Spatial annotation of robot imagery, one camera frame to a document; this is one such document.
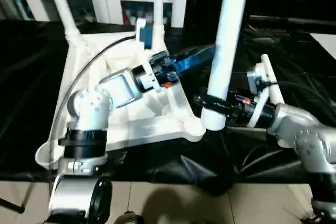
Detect white flat board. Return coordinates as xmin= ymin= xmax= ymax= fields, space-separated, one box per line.
xmin=309 ymin=34 xmax=336 ymax=59

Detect black slanted stand leg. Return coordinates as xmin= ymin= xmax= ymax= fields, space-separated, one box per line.
xmin=0 ymin=197 xmax=26 ymax=214

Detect white plastic table leg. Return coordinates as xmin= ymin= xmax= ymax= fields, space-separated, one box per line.
xmin=259 ymin=54 xmax=286 ymax=105
xmin=46 ymin=0 xmax=82 ymax=44
xmin=153 ymin=0 xmax=166 ymax=49
xmin=201 ymin=0 xmax=251 ymax=132

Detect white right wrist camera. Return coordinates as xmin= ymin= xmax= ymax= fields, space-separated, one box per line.
xmin=246 ymin=62 xmax=274 ymax=128

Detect black mat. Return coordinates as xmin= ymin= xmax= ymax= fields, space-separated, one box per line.
xmin=0 ymin=19 xmax=336 ymax=196

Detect black rail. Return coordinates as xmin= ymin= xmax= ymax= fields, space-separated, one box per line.
xmin=249 ymin=15 xmax=336 ymax=25

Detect black left robot foot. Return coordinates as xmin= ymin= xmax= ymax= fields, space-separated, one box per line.
xmin=115 ymin=210 xmax=144 ymax=224

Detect white plastic table top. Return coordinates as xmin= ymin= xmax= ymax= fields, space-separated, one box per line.
xmin=35 ymin=31 xmax=207 ymax=171

